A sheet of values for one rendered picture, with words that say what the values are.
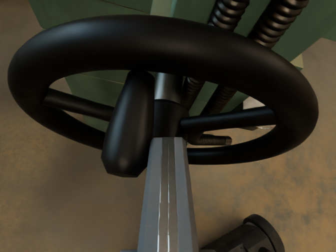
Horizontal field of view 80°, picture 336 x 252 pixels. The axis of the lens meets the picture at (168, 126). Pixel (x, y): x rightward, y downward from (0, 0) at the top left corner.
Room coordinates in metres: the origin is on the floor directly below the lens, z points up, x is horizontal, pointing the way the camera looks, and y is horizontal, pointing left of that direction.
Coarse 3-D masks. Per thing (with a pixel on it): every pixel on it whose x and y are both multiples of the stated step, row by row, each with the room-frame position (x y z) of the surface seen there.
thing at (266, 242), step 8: (232, 232) 0.13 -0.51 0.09; (240, 232) 0.14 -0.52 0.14; (248, 232) 0.16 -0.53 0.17; (256, 232) 0.17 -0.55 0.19; (216, 240) 0.07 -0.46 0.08; (224, 240) 0.08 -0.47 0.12; (232, 240) 0.10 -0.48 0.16; (240, 240) 0.11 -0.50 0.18; (248, 240) 0.13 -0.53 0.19; (256, 240) 0.14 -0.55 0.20; (264, 240) 0.16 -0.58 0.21; (200, 248) 0.00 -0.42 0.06; (208, 248) 0.02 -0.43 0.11; (216, 248) 0.04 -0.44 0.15; (224, 248) 0.05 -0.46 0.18; (232, 248) 0.07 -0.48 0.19; (240, 248) 0.08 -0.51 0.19; (248, 248) 0.10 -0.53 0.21; (256, 248) 0.11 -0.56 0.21; (264, 248) 0.13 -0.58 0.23; (272, 248) 0.15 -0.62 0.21
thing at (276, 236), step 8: (248, 216) 0.23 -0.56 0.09; (256, 216) 0.25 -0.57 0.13; (248, 224) 0.21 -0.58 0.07; (256, 224) 0.21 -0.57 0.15; (264, 224) 0.22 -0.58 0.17; (264, 232) 0.19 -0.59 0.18; (272, 232) 0.21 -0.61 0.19; (272, 240) 0.18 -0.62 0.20; (280, 240) 0.20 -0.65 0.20; (280, 248) 0.17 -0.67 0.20
